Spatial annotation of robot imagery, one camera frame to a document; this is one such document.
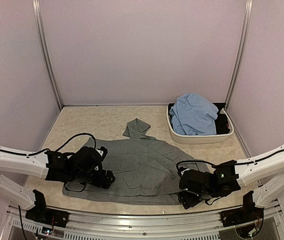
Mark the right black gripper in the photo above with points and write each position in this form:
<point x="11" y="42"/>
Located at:
<point x="186" y="200"/>

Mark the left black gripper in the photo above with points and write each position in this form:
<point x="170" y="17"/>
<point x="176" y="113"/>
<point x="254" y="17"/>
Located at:
<point x="99" y="183"/>

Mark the grey long sleeve shirt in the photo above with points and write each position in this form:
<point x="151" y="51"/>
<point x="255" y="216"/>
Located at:
<point x="144" y="169"/>

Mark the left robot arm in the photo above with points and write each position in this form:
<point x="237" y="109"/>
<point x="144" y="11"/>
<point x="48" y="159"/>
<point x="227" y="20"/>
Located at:
<point x="83" y="166"/>

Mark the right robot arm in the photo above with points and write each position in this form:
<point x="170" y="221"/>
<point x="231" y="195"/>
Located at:
<point x="231" y="176"/>

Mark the white plastic bin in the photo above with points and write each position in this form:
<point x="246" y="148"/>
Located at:
<point x="201" y="139"/>

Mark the light blue shirt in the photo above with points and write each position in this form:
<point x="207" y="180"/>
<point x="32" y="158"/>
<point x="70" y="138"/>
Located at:
<point x="193" y="115"/>

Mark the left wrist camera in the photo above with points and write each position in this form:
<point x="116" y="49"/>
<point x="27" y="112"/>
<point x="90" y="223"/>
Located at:
<point x="103" y="152"/>

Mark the front aluminium rail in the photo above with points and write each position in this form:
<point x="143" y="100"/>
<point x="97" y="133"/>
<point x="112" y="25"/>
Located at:
<point x="109" y="221"/>

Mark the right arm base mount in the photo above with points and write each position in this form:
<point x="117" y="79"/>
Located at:
<point x="239" y="216"/>

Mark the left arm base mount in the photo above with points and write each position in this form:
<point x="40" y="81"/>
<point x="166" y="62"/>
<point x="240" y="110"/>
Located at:
<point x="48" y="216"/>

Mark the left aluminium frame post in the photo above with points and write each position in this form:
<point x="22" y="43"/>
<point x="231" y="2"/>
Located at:
<point x="45" y="53"/>

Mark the aluminium frame post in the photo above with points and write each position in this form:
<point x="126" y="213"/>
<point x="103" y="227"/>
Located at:
<point x="240" y="51"/>
<point x="45" y="53"/>

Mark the right aluminium frame post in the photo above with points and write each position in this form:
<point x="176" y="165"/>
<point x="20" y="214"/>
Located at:
<point x="240" y="51"/>

